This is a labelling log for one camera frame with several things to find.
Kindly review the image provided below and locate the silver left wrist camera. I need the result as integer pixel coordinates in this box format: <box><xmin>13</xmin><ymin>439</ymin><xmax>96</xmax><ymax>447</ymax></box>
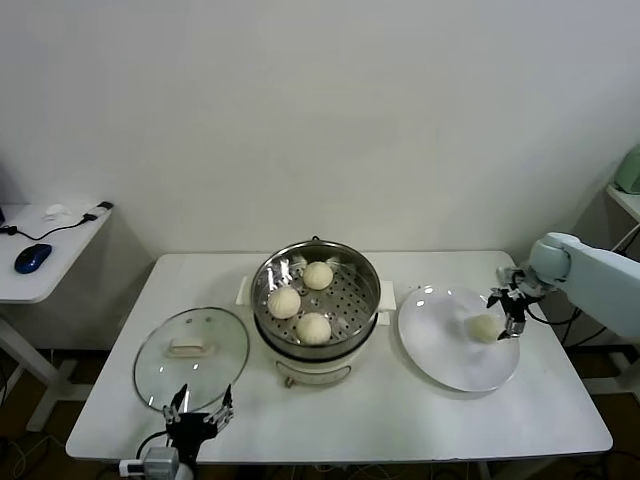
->
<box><xmin>143</xmin><ymin>446</ymin><xmax>181</xmax><ymax>479</ymax></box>

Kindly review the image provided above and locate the mint green appliance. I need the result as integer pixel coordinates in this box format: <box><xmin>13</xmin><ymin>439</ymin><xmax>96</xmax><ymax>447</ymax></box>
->
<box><xmin>610</xmin><ymin>144</ymin><xmax>640</xmax><ymax>195</ymax></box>

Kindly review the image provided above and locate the glass lid cream handle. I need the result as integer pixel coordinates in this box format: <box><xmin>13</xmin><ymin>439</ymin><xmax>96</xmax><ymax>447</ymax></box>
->
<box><xmin>132</xmin><ymin>306</ymin><xmax>251</xmax><ymax>414</ymax></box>

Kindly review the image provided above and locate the white round plate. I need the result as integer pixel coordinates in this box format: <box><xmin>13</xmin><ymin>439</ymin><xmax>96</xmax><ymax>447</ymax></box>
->
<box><xmin>397</xmin><ymin>284</ymin><xmax>521</xmax><ymax>393</ymax></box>

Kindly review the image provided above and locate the blue computer mouse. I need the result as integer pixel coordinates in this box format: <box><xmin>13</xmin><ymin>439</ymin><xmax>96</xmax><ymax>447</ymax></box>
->
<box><xmin>13</xmin><ymin>243</ymin><xmax>53</xmax><ymax>275</ymax></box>

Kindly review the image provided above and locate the steel perforated steamer basket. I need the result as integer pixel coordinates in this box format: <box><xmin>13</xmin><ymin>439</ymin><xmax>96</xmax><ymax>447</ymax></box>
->
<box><xmin>239</xmin><ymin>241</ymin><xmax>396</xmax><ymax>359</ymax></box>

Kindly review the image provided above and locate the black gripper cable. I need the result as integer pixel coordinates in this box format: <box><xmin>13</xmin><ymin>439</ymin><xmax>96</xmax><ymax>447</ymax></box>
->
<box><xmin>135</xmin><ymin>430</ymin><xmax>171</xmax><ymax>461</ymax></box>
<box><xmin>524</xmin><ymin>299</ymin><xmax>581</xmax><ymax>326</ymax></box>

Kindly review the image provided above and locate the white steamed baozi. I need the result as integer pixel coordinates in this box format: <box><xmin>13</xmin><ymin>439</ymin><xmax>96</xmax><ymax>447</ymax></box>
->
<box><xmin>302</xmin><ymin>260</ymin><xmax>335</xmax><ymax>291</ymax></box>
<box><xmin>467</xmin><ymin>313</ymin><xmax>501</xmax><ymax>346</ymax></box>
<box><xmin>266</xmin><ymin>286</ymin><xmax>302</xmax><ymax>320</ymax></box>
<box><xmin>295</xmin><ymin>312</ymin><xmax>333</xmax><ymax>346</ymax></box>

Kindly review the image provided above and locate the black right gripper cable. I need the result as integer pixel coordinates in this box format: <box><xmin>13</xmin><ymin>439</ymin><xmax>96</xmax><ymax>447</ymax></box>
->
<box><xmin>524</xmin><ymin>299</ymin><xmax>581</xmax><ymax>326</ymax></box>

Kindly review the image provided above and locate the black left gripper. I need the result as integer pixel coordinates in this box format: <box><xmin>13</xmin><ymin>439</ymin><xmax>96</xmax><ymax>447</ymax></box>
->
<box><xmin>162</xmin><ymin>383</ymin><xmax>235</xmax><ymax>465</ymax></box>

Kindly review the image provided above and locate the white electric cooker base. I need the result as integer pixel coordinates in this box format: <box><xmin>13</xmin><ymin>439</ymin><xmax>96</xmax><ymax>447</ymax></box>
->
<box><xmin>234</xmin><ymin>276</ymin><xmax>397</xmax><ymax>389</ymax></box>

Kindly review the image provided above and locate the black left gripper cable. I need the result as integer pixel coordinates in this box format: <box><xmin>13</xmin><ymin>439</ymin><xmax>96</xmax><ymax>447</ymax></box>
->
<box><xmin>135</xmin><ymin>430</ymin><xmax>171</xmax><ymax>461</ymax></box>

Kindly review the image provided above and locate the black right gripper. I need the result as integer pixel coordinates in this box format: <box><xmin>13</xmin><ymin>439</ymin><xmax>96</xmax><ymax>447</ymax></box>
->
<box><xmin>485</xmin><ymin>267</ymin><xmax>530</xmax><ymax>344</ymax></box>

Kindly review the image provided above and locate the black desk cable with adapter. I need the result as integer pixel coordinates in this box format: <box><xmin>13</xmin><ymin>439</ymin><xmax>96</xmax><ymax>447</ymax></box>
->
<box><xmin>0</xmin><ymin>201</ymin><xmax>114</xmax><ymax>241</ymax></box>

